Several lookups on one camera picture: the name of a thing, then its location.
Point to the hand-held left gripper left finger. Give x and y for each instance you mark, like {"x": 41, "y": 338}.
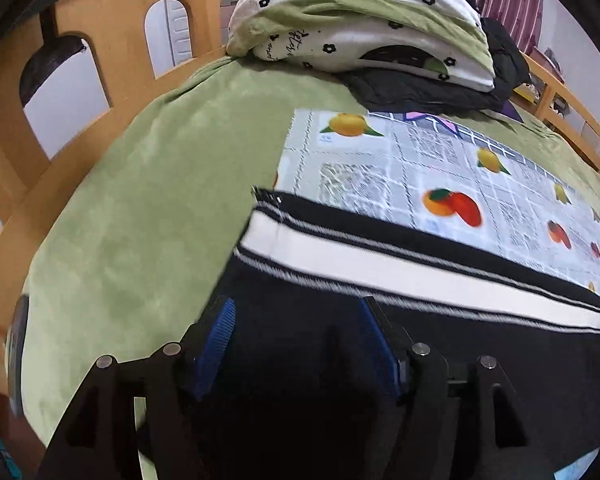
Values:
{"x": 217, "y": 340}

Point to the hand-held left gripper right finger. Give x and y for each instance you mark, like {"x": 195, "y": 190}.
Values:
{"x": 380, "y": 345}

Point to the black pants with white stripe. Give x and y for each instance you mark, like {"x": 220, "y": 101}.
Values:
{"x": 330, "y": 260}

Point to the green bed sheet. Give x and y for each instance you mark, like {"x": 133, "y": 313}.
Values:
{"x": 155, "y": 185}

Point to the fruit print lace cloth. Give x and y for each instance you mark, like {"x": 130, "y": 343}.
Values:
{"x": 405, "y": 170}

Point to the black jacket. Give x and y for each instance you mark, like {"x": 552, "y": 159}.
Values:
{"x": 430, "y": 95}

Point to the purple cloth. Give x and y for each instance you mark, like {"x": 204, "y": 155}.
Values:
{"x": 511, "y": 111}

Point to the folded floral quilt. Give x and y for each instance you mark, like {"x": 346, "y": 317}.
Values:
{"x": 355, "y": 35}

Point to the dark grey bag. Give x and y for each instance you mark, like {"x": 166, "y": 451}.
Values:
{"x": 50, "y": 60}

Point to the striped maroon curtain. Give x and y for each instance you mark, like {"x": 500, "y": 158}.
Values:
{"x": 510, "y": 0}

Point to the wooden bed frame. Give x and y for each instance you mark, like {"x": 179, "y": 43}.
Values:
{"x": 120, "y": 35}

